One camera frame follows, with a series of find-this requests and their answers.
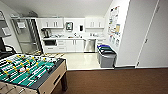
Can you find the stainless steel dishwasher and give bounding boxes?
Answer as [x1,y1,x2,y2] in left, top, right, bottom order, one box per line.
[83,38,97,53]

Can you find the green lid trash bin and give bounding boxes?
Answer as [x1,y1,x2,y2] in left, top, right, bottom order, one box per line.
[97,47,115,66]

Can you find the white drawer unit wide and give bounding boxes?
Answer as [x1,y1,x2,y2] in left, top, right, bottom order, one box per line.
[43,38,67,54]

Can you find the black lid trash bin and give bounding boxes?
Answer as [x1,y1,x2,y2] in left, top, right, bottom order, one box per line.
[99,50,118,69]

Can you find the black built-in microwave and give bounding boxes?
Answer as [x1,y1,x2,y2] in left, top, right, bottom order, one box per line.
[43,39,58,47]

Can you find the stainless steel refrigerator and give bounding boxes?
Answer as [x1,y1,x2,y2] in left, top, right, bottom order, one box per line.
[12,17,43,54]

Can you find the green wooden foosball table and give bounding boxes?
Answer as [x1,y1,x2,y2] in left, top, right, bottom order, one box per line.
[0,53,69,94]

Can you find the white door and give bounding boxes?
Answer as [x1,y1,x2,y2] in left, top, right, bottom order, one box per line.
[136,0,168,69]

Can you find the black chair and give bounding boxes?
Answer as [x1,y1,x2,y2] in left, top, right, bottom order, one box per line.
[0,37,16,60]

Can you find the white wall cabinet black handles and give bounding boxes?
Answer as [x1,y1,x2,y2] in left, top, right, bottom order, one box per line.
[84,16,106,30]

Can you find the small blue wall notice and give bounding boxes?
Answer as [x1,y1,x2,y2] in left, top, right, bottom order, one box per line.
[108,34,113,44]

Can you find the small green wall notice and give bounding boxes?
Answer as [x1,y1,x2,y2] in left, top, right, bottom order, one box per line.
[112,35,117,46]

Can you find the small black white wall notice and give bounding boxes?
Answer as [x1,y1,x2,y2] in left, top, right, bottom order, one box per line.
[116,38,121,48]

